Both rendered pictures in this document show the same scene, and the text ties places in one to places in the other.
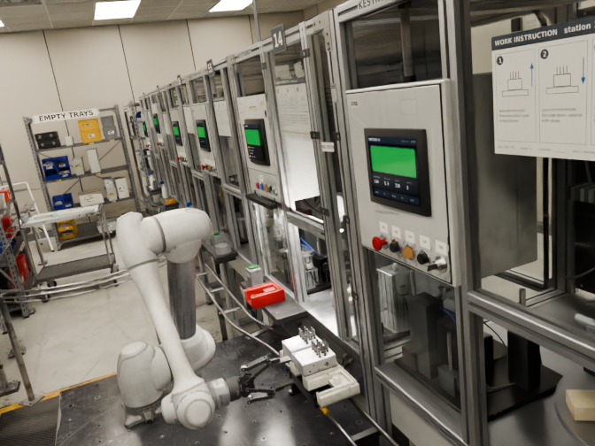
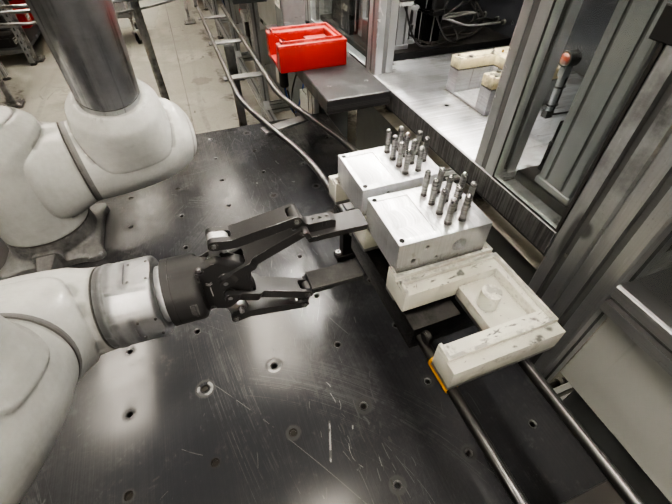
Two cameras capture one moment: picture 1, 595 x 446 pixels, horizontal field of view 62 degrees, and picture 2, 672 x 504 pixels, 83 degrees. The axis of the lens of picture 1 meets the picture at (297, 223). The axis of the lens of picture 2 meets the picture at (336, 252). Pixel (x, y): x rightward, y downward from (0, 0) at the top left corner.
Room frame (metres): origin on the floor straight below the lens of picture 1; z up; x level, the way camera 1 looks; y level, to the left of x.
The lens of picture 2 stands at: (1.20, 0.12, 1.23)
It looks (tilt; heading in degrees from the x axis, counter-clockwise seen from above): 46 degrees down; 0
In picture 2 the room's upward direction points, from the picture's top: straight up
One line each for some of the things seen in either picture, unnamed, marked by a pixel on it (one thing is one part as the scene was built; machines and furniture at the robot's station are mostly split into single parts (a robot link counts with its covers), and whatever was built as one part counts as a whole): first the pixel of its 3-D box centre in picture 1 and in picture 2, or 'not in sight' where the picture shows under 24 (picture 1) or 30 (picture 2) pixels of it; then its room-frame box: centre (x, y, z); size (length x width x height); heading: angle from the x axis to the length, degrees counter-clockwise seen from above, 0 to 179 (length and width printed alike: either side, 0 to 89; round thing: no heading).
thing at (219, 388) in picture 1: (219, 393); (140, 299); (1.45, 0.33, 0.90); 0.09 x 0.06 x 0.09; 20
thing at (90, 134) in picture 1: (88, 176); not in sight; (7.75, 3.12, 1.00); 1.30 x 0.51 x 2.00; 111
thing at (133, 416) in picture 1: (145, 404); (52, 237); (1.75, 0.69, 0.71); 0.22 x 0.18 x 0.06; 21
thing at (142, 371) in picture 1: (140, 370); (19, 171); (1.78, 0.69, 0.85); 0.18 x 0.16 x 0.22; 125
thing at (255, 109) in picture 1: (281, 143); not in sight; (2.32, 0.03, 1.60); 0.42 x 0.29 x 0.46; 21
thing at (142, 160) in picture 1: (158, 169); not in sight; (7.39, 1.94, 1.00); 1.30 x 0.51 x 2.00; 21
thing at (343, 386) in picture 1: (317, 376); (418, 258); (1.57, 0.00, 0.84); 0.36 x 0.14 x 0.10; 21
